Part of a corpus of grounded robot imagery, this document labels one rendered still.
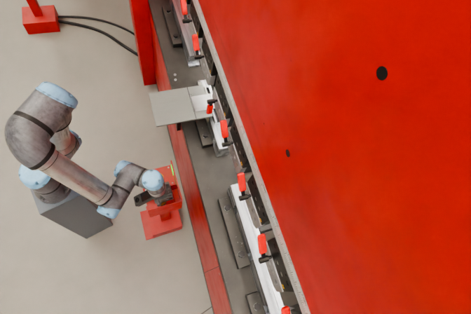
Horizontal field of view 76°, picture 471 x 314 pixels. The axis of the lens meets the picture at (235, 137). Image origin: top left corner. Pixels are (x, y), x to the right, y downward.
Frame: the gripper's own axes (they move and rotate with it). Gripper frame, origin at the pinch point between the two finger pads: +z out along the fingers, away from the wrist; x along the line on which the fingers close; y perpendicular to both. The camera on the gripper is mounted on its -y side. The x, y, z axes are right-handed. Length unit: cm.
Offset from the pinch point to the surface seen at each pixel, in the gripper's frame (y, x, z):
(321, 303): 34, -53, -72
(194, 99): 29, 36, -24
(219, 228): 22.9, -22.8, -11.5
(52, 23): -54, 192, 60
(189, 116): 23.9, 27.5, -23.9
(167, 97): 16.9, 39.7, -24.5
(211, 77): 34, 29, -48
